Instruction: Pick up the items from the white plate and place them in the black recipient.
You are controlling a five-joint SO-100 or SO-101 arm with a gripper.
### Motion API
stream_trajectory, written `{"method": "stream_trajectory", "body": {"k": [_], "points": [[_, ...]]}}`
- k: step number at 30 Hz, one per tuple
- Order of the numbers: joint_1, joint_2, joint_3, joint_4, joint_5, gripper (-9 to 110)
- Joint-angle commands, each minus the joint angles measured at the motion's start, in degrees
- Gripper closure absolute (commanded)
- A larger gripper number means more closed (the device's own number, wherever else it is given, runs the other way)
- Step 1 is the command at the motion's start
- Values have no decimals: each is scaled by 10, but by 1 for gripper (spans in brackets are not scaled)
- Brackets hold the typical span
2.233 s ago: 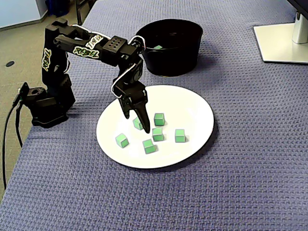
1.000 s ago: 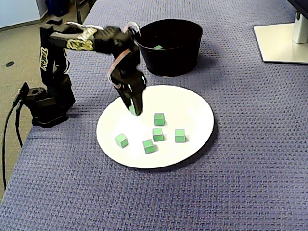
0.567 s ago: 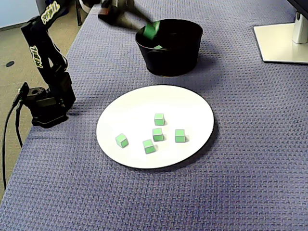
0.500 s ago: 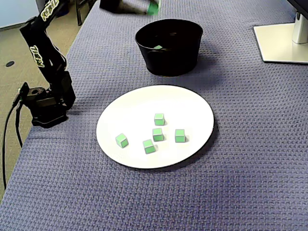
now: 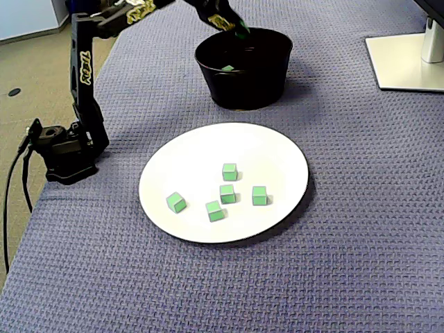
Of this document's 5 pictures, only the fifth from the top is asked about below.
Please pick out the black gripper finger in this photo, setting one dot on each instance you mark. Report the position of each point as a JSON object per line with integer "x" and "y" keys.
{"x": 237, "y": 17}

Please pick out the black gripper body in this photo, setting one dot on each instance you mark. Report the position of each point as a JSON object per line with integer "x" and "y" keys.
{"x": 232, "y": 25}

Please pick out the black gripper finger with sticker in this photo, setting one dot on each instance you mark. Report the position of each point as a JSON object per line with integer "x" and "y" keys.
{"x": 220, "y": 22}

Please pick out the green cube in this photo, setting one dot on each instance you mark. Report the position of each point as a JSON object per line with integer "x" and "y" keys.
{"x": 229, "y": 172}
{"x": 214, "y": 211}
{"x": 228, "y": 68}
{"x": 227, "y": 194}
{"x": 176, "y": 202}
{"x": 242, "y": 32}
{"x": 259, "y": 196}

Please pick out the black robot arm with stickers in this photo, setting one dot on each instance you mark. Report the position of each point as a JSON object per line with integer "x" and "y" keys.
{"x": 86, "y": 114}

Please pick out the white round plate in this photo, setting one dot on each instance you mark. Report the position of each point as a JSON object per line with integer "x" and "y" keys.
{"x": 274, "y": 166}

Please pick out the black round bowl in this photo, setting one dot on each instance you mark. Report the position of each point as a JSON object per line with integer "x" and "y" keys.
{"x": 243, "y": 86}

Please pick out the blue bin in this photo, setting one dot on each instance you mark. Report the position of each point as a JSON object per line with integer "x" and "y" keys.
{"x": 79, "y": 5}

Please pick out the white monitor stand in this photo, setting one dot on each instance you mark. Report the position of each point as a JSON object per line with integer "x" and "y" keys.
{"x": 399, "y": 59}

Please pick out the black monitor screen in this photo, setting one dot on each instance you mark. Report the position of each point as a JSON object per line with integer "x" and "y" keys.
{"x": 435, "y": 7}

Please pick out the black controller board holder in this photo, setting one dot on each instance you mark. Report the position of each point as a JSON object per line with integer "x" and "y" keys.
{"x": 34, "y": 130}

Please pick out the black floor socket cover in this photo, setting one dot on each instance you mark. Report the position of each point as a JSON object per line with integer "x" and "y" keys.
{"x": 14, "y": 92}

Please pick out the blue textured table cloth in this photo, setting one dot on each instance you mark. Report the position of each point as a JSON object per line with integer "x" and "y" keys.
{"x": 347, "y": 243}

